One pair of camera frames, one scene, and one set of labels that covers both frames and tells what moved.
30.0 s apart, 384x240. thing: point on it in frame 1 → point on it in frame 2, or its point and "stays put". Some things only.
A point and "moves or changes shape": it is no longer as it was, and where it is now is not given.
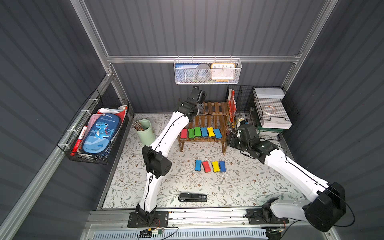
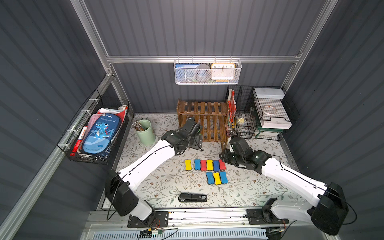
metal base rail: [299, 219] stays put
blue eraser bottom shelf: [204, 132] → [210, 177]
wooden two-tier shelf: [214, 114] stays put
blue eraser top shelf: [222, 166] → [216, 165]
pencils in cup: [137, 126] stays put
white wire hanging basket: [207, 71] stays put
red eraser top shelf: [206, 166] moves or changes shape
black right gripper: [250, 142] → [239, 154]
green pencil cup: [146, 137] stays put
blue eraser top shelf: [198, 164] stays put
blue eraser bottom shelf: [217, 133] → [223, 177]
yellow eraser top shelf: [216, 167] → [209, 163]
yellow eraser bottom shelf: [210, 131] → [217, 181]
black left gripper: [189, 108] → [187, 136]
